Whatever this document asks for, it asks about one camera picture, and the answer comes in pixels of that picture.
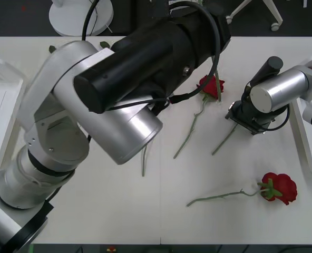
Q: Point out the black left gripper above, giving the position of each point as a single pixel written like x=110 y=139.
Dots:
x=219 y=31

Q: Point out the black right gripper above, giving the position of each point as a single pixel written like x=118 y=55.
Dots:
x=240 y=120

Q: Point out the silver and black right arm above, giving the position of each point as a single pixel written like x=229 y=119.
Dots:
x=277 y=89

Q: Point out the silver and black left arm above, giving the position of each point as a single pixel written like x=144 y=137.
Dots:
x=106 y=79

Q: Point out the white chair base with casters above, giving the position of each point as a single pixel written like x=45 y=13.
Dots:
x=251 y=8

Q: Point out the shallow white box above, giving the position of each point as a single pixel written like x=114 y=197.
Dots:
x=3 y=105
x=310 y=147

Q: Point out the dark green leaf twig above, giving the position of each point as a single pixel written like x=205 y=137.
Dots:
x=104 y=44
x=51 y=48

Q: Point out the white round stand base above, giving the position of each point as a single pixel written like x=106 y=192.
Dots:
x=66 y=18

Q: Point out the red and yellow button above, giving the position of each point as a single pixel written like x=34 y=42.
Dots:
x=111 y=249

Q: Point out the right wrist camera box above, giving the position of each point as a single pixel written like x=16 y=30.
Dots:
x=232 y=106

